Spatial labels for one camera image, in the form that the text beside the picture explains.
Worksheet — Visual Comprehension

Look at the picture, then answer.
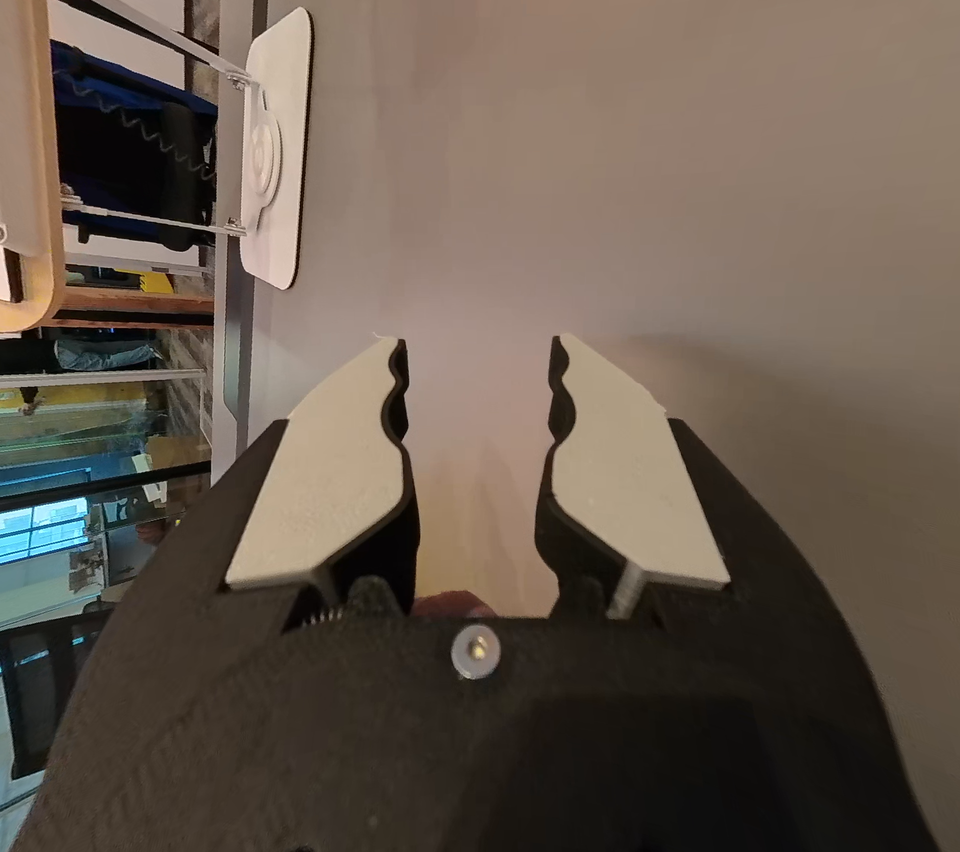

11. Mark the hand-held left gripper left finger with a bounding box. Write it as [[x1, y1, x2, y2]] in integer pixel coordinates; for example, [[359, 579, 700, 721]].
[[223, 334, 420, 614]]

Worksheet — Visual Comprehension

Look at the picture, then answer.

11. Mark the silver monitor stand frame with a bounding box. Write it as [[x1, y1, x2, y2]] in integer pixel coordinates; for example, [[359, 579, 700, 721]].
[[45, 0, 265, 241]]

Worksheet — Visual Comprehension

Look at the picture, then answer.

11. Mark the white computer monitor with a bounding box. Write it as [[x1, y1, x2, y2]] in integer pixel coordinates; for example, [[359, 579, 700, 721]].
[[0, 0, 69, 334]]

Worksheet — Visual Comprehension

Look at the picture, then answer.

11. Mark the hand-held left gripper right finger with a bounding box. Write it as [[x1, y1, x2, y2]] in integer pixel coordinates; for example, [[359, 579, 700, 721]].
[[534, 334, 733, 618]]

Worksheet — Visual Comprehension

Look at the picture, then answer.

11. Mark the dark blue fabric chair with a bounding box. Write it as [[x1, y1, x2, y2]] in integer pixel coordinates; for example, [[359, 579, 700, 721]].
[[51, 40, 220, 253]]

